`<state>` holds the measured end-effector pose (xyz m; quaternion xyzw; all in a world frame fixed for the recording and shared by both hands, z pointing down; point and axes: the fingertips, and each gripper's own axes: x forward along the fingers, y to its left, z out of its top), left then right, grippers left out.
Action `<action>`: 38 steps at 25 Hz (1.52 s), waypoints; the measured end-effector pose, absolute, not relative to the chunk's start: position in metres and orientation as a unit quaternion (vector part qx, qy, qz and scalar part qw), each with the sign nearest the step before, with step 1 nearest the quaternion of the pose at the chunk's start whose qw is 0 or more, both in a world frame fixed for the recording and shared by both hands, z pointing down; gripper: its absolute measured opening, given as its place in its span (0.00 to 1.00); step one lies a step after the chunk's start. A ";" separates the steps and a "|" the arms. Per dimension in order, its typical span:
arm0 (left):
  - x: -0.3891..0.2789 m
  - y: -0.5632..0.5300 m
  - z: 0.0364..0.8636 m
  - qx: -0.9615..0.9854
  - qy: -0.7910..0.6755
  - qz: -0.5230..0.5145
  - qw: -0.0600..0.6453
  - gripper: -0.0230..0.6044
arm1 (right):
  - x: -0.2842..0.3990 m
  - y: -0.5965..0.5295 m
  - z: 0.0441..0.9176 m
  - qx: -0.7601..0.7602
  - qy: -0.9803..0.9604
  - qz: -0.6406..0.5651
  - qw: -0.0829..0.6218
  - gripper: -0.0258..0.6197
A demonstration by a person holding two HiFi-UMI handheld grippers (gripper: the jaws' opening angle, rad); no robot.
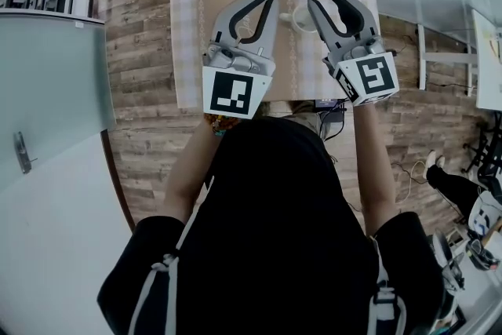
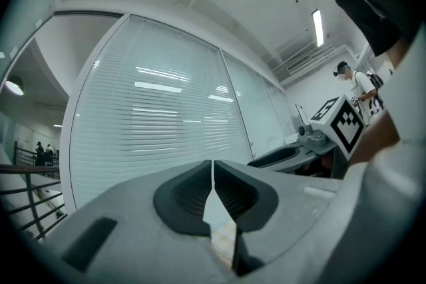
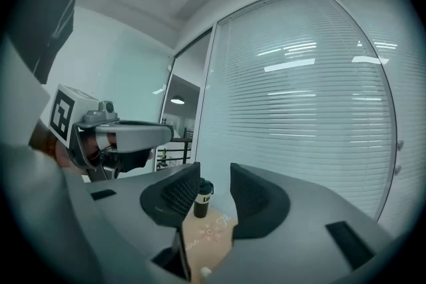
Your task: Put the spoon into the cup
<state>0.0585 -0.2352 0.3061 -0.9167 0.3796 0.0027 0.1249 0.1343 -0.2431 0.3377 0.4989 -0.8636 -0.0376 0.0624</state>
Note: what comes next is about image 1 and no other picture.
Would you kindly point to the person's left forearm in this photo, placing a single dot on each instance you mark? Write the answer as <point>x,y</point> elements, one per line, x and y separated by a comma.
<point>188,172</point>

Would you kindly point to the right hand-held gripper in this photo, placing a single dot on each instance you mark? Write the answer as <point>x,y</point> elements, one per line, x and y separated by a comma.
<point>372,76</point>

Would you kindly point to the person's black clothing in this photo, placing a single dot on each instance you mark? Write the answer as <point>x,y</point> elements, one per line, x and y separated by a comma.
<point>270,231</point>

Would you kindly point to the black electronic box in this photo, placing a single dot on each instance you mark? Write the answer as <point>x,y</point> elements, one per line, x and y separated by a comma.
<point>329,103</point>

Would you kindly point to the white table frame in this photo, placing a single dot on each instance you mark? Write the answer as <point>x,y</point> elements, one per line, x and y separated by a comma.
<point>445,59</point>

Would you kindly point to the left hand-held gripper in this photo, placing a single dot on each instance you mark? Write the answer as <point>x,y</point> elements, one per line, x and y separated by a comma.
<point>231,90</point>

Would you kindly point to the white cup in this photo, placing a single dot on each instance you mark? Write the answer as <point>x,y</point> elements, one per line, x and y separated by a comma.
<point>300,17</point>

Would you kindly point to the frosted glass door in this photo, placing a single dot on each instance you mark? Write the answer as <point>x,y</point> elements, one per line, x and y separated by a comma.
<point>47,82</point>

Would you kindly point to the spare hand-held gripper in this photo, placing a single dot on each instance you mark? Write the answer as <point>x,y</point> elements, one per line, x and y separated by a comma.
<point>484,231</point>

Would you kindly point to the white board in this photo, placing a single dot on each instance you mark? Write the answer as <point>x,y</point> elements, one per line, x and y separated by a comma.
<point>488,66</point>

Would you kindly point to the checked beige tablecloth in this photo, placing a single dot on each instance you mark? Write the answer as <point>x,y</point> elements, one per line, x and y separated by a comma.
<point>302,66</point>

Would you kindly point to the person's right forearm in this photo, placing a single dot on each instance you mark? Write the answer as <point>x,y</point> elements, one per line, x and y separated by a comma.
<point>372,164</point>

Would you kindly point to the black chair base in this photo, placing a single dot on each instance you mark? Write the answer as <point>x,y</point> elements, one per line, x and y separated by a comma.
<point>484,157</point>

